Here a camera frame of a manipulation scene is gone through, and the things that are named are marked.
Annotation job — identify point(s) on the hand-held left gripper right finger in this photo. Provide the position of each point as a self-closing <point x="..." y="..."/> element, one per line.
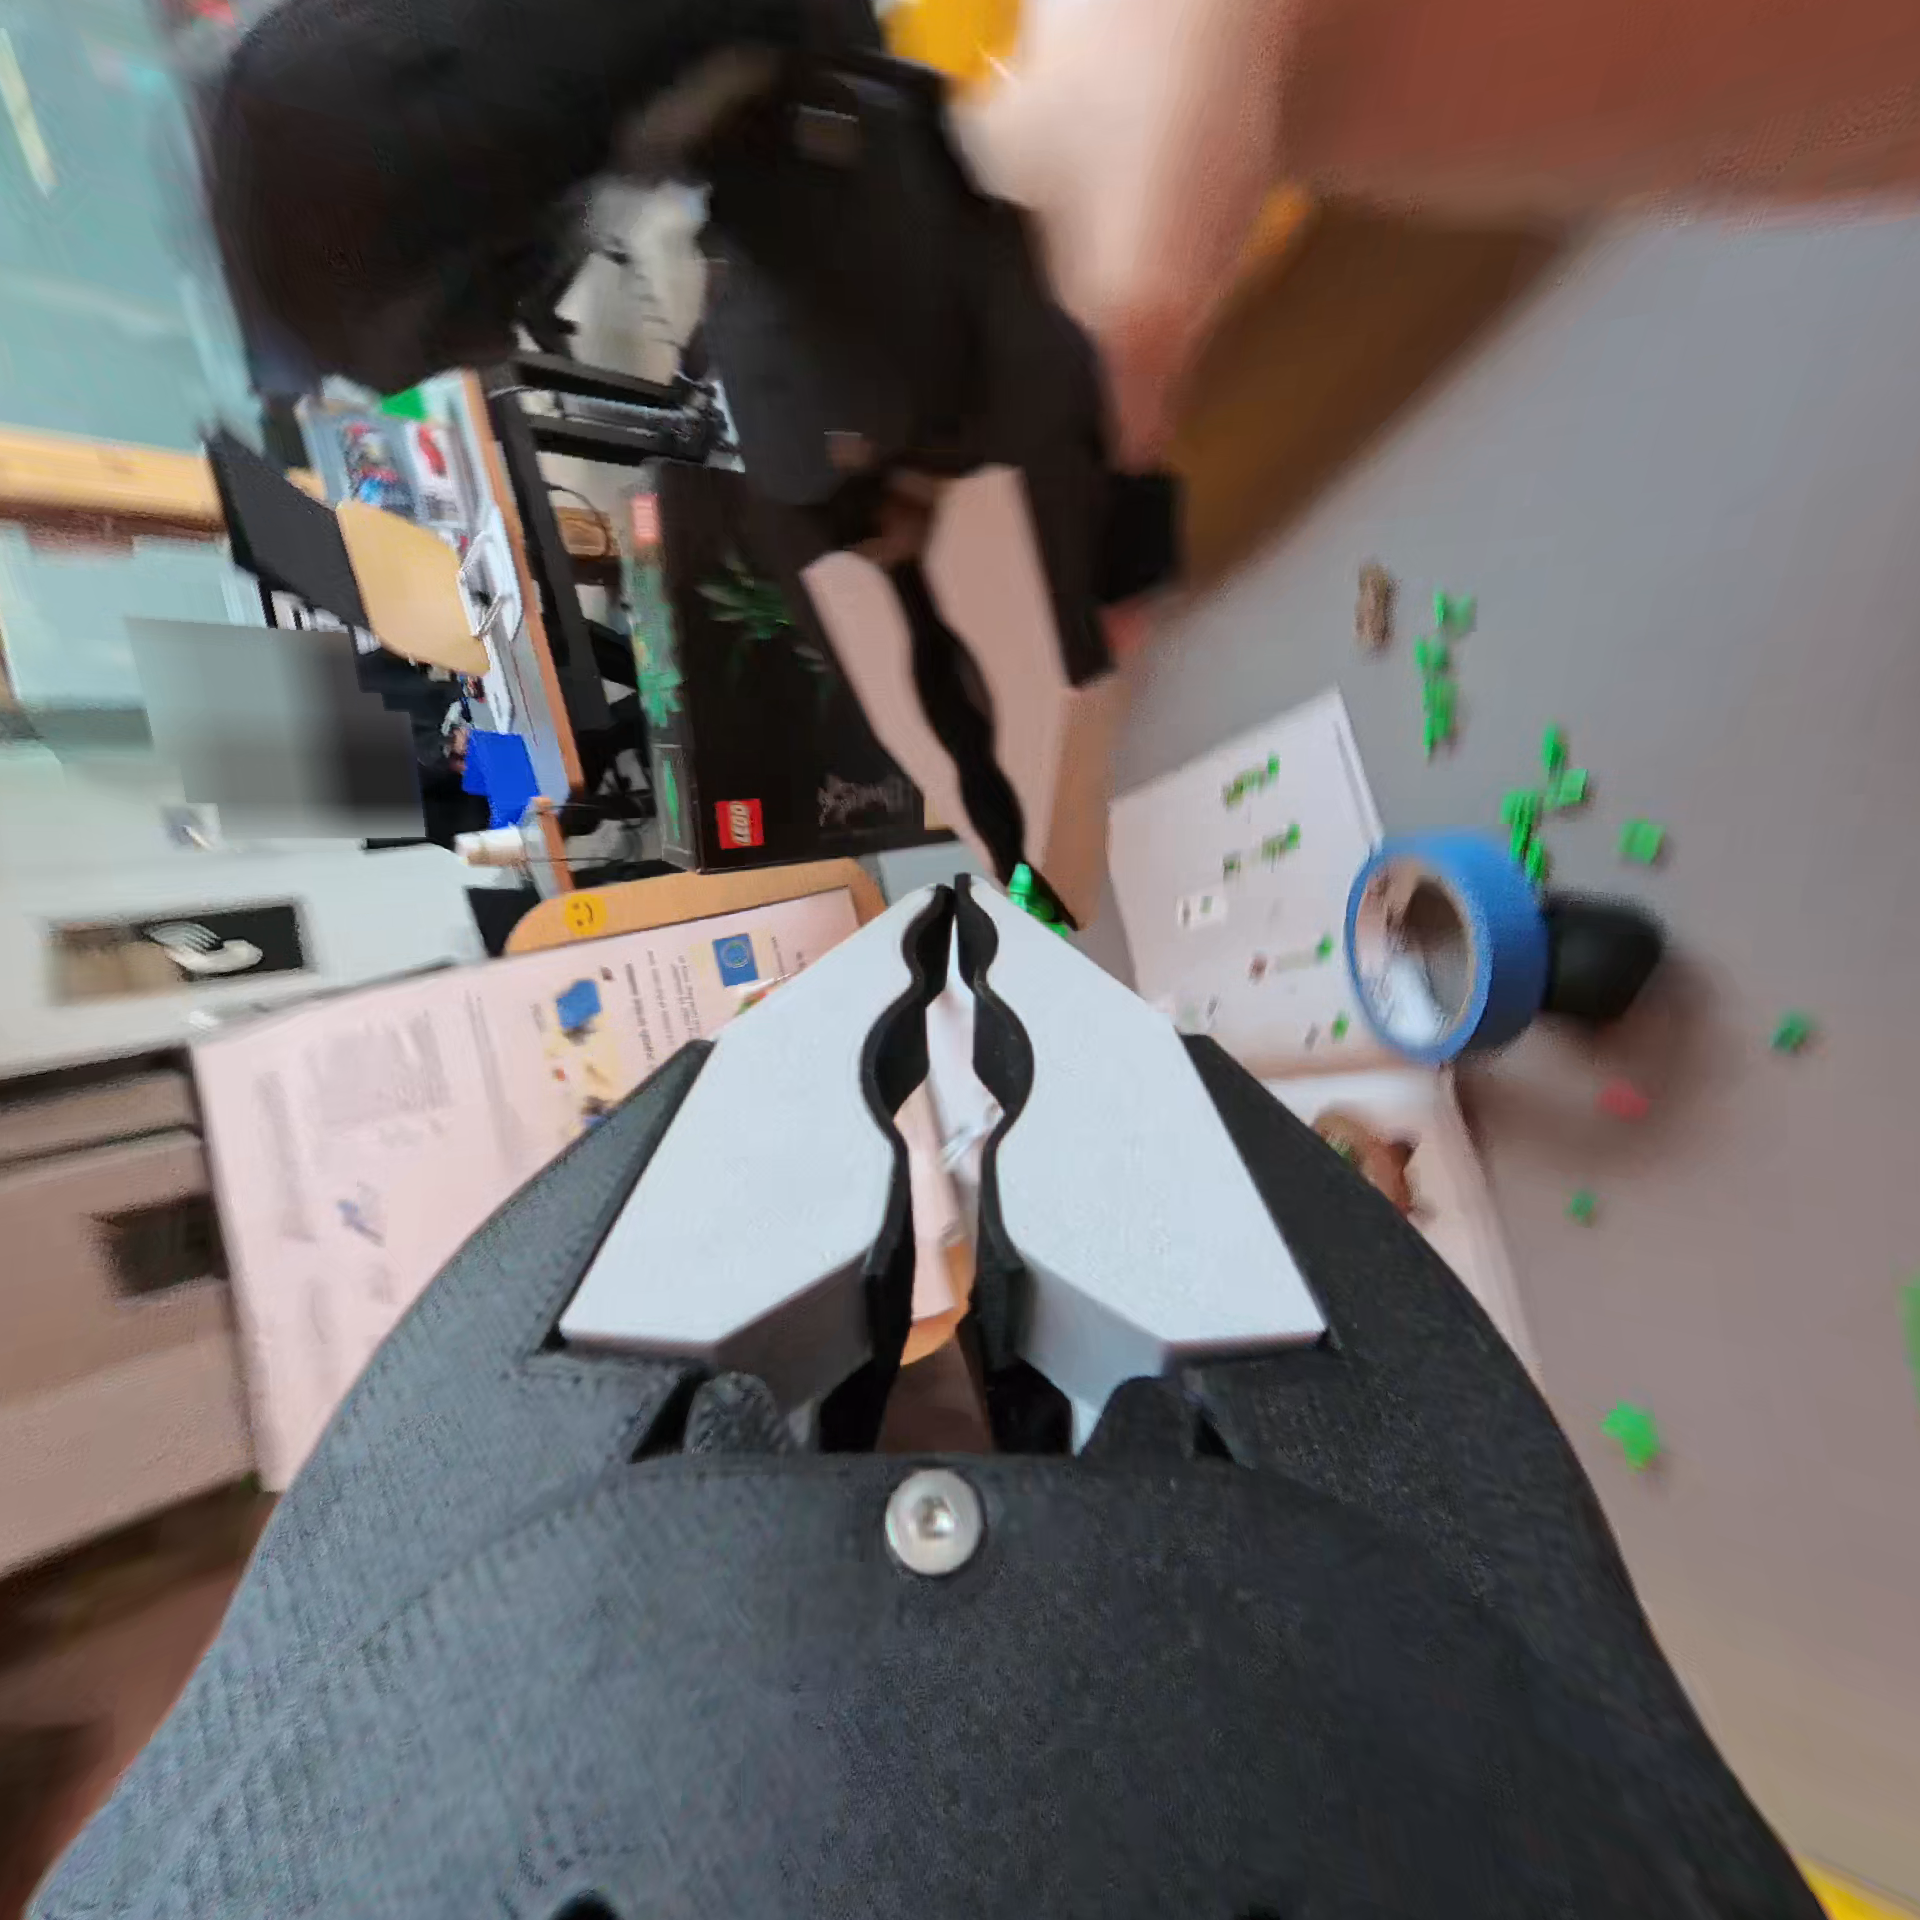
<point x="1157" y="1199"/>

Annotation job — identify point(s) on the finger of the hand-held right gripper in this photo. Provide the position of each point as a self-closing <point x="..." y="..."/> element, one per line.
<point x="1034" y="630"/>
<point x="884" y="676"/>

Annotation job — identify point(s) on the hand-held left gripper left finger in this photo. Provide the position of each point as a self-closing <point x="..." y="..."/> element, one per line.
<point x="735" y="1199"/>

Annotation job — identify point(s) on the green lego stem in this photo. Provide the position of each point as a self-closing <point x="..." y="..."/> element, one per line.
<point x="1039" y="897"/>

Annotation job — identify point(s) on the person's right forearm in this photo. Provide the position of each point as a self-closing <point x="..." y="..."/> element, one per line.
<point x="1141" y="227"/>

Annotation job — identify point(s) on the black lego box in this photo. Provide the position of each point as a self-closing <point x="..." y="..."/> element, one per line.
<point x="780" y="706"/>

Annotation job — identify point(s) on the white lego instruction booklet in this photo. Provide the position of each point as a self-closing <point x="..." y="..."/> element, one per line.
<point x="1245" y="902"/>

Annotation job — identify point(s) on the brown lego piece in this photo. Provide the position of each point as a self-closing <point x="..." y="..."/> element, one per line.
<point x="1375" y="609"/>

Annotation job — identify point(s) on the red lego piece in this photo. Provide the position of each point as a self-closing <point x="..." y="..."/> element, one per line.
<point x="1624" y="1102"/>

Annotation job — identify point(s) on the scattered green lego pieces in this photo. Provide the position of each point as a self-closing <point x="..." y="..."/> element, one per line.
<point x="1634" y="1431"/>

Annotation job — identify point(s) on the white printed instruction sheet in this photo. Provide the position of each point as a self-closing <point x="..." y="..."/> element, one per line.
<point x="390" y="1081"/>

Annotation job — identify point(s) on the blue plastic bin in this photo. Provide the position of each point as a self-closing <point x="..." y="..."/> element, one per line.
<point x="498" y="773"/>

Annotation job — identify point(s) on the blue tape roll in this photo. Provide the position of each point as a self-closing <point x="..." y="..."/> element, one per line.
<point x="1486" y="931"/>

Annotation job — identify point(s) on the paper cup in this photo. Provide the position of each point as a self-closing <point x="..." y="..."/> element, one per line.
<point x="488" y="849"/>

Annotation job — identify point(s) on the black round object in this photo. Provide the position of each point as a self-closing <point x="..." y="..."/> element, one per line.
<point x="1607" y="959"/>

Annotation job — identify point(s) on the white cabinet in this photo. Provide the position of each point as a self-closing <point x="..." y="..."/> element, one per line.
<point x="105" y="1199"/>

